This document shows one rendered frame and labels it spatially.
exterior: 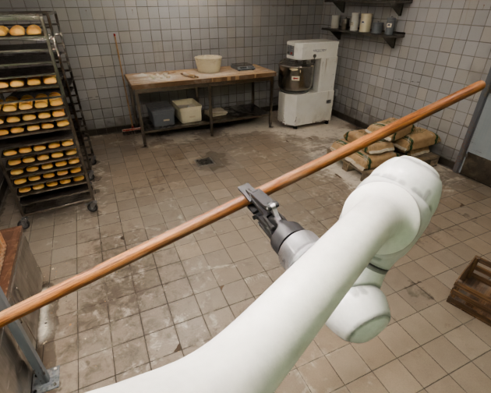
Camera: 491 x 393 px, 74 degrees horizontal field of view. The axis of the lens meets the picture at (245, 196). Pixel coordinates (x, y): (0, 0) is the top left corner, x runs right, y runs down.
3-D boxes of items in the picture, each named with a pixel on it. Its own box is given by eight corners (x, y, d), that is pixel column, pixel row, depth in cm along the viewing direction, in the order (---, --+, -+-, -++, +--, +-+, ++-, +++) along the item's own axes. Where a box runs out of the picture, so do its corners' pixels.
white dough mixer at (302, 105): (285, 132, 538) (291, 44, 469) (269, 122, 583) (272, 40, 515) (331, 124, 570) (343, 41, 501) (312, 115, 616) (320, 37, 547)
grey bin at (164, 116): (153, 127, 489) (150, 111, 476) (147, 118, 528) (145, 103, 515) (177, 124, 502) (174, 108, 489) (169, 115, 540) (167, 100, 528)
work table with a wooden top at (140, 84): (142, 147, 482) (131, 85, 435) (134, 130, 544) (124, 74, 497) (273, 127, 558) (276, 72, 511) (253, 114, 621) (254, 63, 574)
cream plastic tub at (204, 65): (199, 75, 492) (199, 59, 481) (192, 69, 525) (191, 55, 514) (226, 72, 507) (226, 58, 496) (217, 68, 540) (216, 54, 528)
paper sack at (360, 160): (362, 173, 385) (364, 161, 376) (343, 161, 414) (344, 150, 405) (403, 163, 403) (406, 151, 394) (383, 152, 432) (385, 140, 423)
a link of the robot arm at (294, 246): (294, 292, 62) (279, 271, 66) (334, 269, 64) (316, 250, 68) (287, 260, 56) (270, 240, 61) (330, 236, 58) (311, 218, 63)
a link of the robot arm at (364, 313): (316, 290, 64) (354, 235, 61) (374, 357, 52) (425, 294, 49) (277, 284, 58) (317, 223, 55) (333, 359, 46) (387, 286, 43)
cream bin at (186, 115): (181, 124, 504) (179, 108, 491) (172, 115, 542) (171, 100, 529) (203, 120, 517) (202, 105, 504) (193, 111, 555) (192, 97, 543)
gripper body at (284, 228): (275, 240, 61) (253, 214, 68) (283, 269, 66) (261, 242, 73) (309, 222, 63) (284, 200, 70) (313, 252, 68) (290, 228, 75)
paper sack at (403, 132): (390, 145, 380) (393, 131, 371) (362, 136, 404) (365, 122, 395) (415, 134, 414) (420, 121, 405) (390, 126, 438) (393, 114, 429)
